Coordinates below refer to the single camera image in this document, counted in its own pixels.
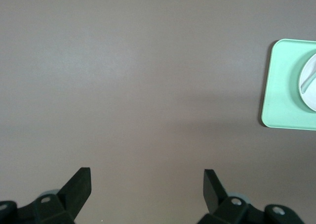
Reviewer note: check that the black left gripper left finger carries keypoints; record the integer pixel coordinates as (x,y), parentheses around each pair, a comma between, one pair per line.
(71,196)

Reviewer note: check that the light green rectangular tray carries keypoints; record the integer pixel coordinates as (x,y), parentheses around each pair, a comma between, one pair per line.
(279,85)

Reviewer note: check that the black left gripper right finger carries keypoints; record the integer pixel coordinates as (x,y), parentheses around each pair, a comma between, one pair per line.
(214,196)

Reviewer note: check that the round beige plate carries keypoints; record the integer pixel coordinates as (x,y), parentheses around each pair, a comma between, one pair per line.
(309,100)

